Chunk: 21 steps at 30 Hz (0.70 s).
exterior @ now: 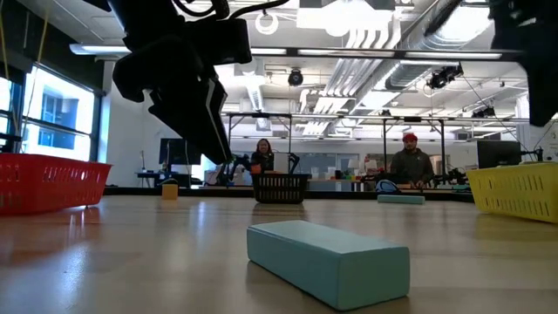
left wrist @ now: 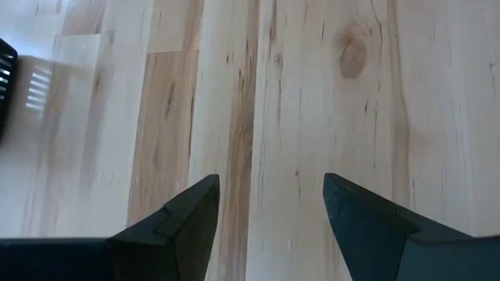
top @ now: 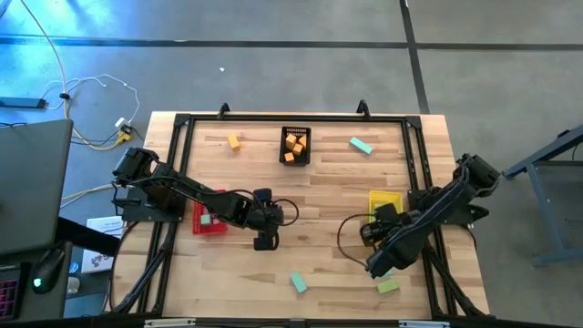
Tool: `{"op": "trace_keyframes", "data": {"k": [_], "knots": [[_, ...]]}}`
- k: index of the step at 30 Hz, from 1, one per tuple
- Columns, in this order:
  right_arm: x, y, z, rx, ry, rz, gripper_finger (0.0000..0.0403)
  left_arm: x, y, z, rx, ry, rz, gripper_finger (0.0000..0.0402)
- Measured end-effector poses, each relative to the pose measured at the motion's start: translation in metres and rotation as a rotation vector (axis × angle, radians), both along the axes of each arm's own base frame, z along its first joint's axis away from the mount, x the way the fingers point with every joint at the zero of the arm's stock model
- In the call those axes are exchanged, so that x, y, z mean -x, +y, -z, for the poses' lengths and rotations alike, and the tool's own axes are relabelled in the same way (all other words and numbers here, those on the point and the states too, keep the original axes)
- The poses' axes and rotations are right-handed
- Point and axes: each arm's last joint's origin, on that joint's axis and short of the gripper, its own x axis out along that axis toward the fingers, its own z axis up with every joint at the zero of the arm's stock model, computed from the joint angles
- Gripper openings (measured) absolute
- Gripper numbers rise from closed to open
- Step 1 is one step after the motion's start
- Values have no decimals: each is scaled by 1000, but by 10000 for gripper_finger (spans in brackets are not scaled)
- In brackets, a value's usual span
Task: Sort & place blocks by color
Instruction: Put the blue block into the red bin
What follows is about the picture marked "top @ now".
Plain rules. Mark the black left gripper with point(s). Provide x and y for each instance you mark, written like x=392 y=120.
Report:
x=266 y=221

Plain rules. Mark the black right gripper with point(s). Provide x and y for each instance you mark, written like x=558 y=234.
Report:
x=396 y=243

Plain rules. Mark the long blue block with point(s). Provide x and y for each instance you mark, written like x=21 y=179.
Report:
x=361 y=145
x=299 y=282

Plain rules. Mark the pale teal cube block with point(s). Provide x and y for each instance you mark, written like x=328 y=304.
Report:
x=206 y=219

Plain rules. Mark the small orange block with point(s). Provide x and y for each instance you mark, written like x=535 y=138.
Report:
x=289 y=157
x=233 y=141

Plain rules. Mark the orange cube block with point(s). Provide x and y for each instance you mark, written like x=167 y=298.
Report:
x=297 y=150

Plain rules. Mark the orange cubes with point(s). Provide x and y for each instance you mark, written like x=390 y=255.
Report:
x=291 y=141

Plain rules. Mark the orange wedge block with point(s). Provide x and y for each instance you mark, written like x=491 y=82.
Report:
x=303 y=142

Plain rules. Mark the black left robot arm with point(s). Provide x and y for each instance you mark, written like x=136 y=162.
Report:
x=191 y=187

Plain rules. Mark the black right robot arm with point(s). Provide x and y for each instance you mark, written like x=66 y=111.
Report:
x=451 y=191

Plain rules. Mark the pale blue block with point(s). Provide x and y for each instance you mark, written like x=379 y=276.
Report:
x=390 y=273

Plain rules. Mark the green rectangular block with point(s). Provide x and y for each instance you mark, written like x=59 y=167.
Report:
x=387 y=286

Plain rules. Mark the red plastic basket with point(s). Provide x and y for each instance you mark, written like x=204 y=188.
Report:
x=214 y=228

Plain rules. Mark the yellow plastic basket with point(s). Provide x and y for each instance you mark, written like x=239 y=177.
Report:
x=385 y=198

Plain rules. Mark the black plastic basket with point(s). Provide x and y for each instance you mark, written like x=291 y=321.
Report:
x=306 y=158

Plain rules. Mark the blue-grey metal table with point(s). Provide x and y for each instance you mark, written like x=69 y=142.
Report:
x=539 y=214

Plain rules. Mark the white printed box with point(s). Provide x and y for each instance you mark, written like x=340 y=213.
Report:
x=102 y=225

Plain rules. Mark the black side desk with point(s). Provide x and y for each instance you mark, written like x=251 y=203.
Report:
x=91 y=237

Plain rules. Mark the yellow plug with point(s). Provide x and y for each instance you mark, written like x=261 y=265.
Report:
x=124 y=136

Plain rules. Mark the white plug adapter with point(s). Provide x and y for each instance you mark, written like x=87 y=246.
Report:
x=121 y=123

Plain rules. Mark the black mouse with green light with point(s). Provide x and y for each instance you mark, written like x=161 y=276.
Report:
x=48 y=271

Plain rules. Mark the dark grey monitor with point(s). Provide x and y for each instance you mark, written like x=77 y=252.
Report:
x=32 y=182

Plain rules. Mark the keyboard with pink keys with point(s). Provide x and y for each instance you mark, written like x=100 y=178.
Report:
x=9 y=298

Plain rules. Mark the black power strip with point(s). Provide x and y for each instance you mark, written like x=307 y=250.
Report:
x=23 y=102

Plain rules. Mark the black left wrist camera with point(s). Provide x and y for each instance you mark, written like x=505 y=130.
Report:
x=262 y=196

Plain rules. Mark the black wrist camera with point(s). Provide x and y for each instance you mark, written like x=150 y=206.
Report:
x=387 y=213
x=262 y=196

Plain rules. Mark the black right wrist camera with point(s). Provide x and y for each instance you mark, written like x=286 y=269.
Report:
x=387 y=213

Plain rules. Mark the silver frame bracket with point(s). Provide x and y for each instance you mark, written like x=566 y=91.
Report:
x=168 y=323
x=423 y=324

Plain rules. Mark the black aluminium table frame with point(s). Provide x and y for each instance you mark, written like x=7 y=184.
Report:
x=296 y=117

